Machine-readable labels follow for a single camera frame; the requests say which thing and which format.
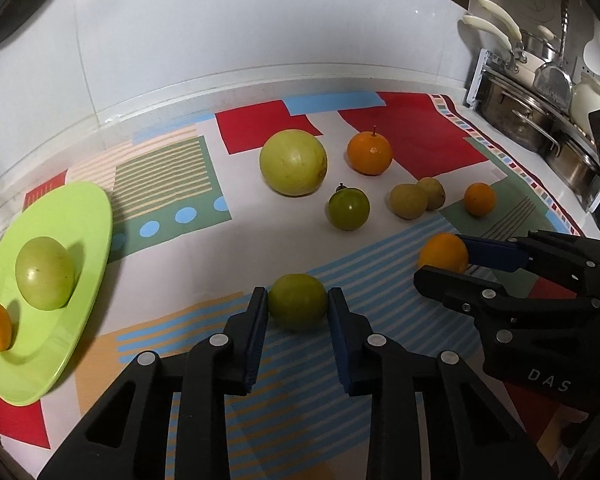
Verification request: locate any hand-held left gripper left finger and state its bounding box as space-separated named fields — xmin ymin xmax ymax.
xmin=37 ymin=286 xmax=269 ymax=480

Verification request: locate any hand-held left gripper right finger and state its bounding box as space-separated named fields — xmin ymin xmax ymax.
xmin=326 ymin=286 xmax=556 ymax=480

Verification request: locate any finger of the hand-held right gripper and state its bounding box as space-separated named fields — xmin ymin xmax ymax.
xmin=413 ymin=265 xmax=600 ymax=322
xmin=455 ymin=230 xmax=600 ymax=301

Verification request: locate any green round fruit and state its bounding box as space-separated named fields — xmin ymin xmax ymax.
xmin=268 ymin=273 xmax=328 ymax=331

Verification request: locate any large orange with stem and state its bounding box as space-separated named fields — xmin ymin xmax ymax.
xmin=347 ymin=125 xmax=393 ymax=177

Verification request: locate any large yellow-green round fruit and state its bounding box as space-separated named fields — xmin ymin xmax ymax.
xmin=259 ymin=129 xmax=328 ymax=197

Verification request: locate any green plate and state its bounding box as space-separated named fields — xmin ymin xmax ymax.
xmin=0 ymin=181 xmax=114 ymax=407

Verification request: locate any brown-green kiwi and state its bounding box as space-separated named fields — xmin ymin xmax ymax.
xmin=390 ymin=183 xmax=428 ymax=220
xmin=416 ymin=177 xmax=446 ymax=211

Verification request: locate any green tomato with stem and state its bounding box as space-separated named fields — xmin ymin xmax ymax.
xmin=328 ymin=183 xmax=371 ymax=232

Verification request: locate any colourful patterned mat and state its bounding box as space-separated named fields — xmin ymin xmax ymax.
xmin=0 ymin=91 xmax=596 ymax=480

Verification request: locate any large steel pot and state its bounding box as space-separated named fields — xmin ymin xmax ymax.
xmin=480 ymin=67 xmax=571 ymax=153

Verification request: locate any white pot rack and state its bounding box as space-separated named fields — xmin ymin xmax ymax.
xmin=467 ymin=50 xmax=493 ymax=108

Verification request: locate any white pot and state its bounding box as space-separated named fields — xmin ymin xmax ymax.
xmin=570 ymin=75 xmax=600 ymax=127

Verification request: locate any green apple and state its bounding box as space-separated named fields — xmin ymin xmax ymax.
xmin=15 ymin=236 xmax=76 ymax=311

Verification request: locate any white plastic spatula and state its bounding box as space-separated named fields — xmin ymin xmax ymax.
xmin=582 ymin=22 xmax=600 ymax=77

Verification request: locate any steel ladle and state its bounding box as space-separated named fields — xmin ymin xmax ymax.
xmin=556 ymin=0 xmax=572 ymax=61

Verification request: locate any cream pan handle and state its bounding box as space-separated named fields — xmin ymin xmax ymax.
xmin=462 ymin=14 xmax=526 ymax=63
xmin=477 ymin=0 xmax=523 ymax=41

